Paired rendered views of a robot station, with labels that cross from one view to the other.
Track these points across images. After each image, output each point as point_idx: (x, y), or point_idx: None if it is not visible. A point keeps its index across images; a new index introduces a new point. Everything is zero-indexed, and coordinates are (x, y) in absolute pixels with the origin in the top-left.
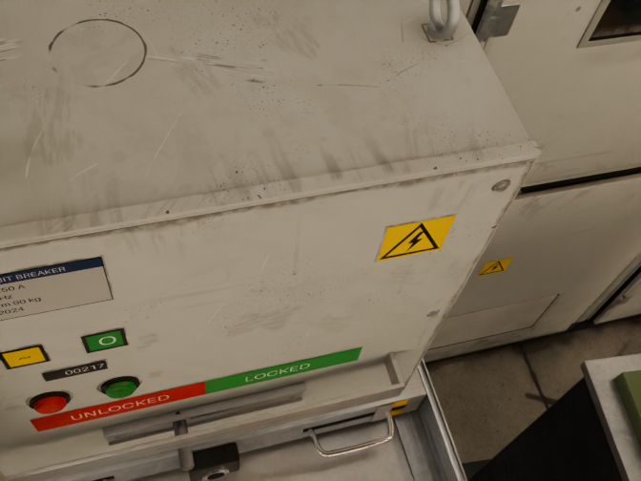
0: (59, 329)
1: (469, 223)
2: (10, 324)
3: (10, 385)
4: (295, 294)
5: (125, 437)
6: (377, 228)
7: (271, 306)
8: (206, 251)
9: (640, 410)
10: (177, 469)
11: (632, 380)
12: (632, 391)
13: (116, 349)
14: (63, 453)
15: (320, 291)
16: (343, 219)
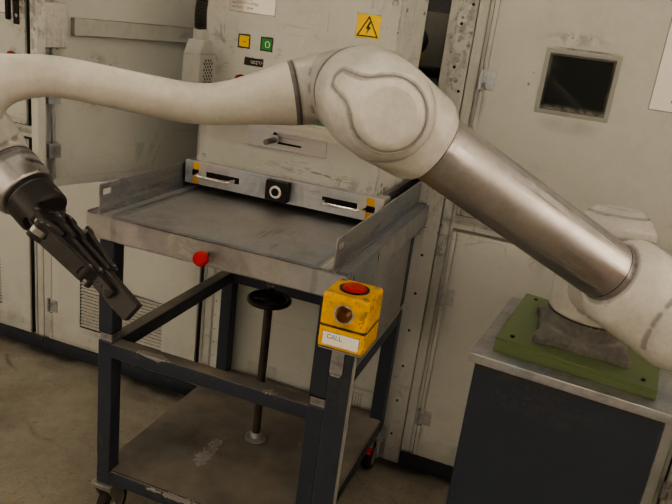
0: (257, 28)
1: (387, 25)
2: (247, 17)
3: (234, 60)
4: (327, 46)
5: (253, 143)
6: (354, 12)
7: (318, 52)
8: (303, 0)
9: (523, 301)
10: (263, 205)
11: (530, 296)
12: (525, 297)
13: (268, 54)
14: (230, 143)
15: (335, 49)
16: (343, 0)
